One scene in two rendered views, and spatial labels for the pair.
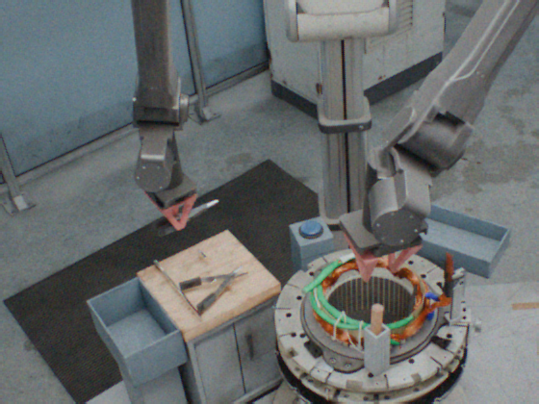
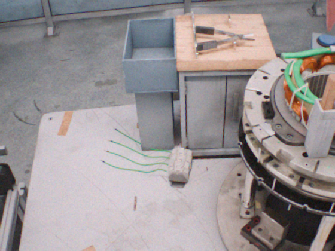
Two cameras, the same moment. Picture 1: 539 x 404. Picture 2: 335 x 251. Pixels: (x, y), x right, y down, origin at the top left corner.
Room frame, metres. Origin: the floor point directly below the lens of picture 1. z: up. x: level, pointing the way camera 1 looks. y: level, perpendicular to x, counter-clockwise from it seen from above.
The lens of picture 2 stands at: (0.33, -0.17, 1.54)
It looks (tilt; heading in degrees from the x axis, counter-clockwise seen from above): 43 degrees down; 31
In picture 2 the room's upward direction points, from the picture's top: 4 degrees counter-clockwise
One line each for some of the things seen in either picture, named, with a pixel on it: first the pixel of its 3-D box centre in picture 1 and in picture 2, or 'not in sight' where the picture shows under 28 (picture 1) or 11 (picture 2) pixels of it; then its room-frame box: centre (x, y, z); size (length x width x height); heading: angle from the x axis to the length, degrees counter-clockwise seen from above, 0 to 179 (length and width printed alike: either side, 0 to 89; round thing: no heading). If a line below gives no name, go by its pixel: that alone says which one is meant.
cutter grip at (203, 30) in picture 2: (190, 283); (204, 30); (1.03, 0.15, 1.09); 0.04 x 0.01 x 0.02; 104
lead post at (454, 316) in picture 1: (454, 295); not in sight; (0.86, -0.28, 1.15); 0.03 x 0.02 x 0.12; 110
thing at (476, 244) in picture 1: (436, 277); not in sight; (1.13, -0.33, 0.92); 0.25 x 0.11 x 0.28; 53
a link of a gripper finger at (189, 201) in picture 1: (172, 204); not in sight; (1.09, 0.16, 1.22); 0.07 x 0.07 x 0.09; 29
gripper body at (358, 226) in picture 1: (385, 211); not in sight; (0.78, -0.15, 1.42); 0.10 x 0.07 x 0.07; 107
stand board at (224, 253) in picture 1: (207, 282); (222, 39); (1.06, 0.12, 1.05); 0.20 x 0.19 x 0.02; 119
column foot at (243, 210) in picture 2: not in sight; (247, 204); (0.86, -0.03, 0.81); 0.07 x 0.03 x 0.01; 20
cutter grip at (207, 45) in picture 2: (206, 302); (207, 45); (0.98, 0.12, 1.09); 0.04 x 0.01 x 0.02; 134
